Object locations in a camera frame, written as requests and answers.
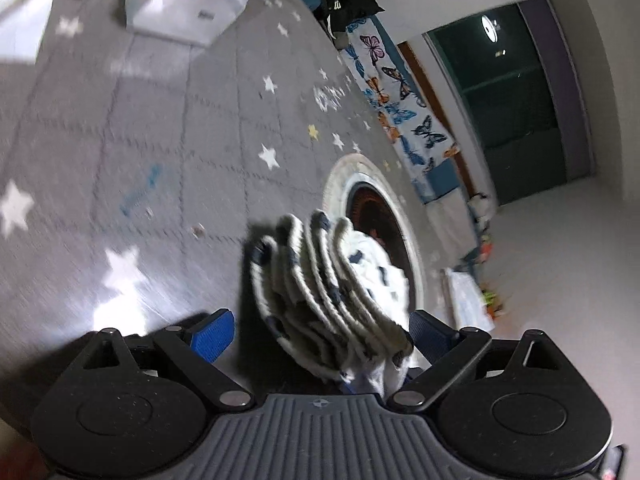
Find dark window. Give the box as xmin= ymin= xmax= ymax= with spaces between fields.
xmin=428 ymin=3 xmax=567 ymax=205

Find plush toys pile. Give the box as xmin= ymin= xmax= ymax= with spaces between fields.
xmin=466 ymin=193 xmax=504 ymax=321

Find white tissue box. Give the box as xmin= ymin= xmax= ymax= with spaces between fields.
xmin=121 ymin=0 xmax=260 ymax=47

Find folded blue striped clothes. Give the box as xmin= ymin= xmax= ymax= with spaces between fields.
xmin=444 ymin=268 xmax=495 ymax=333

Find black bag on sofa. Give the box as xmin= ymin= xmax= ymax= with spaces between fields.
xmin=314 ymin=0 xmax=384 ymax=37

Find butterfly print pillow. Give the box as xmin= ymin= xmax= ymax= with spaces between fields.
xmin=341 ymin=18 xmax=458 ymax=184

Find white navy polka dot pants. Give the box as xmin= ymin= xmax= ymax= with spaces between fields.
xmin=250 ymin=210 xmax=414 ymax=398

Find round induction cooker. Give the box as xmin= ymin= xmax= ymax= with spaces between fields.
xmin=322 ymin=154 xmax=433 ymax=311

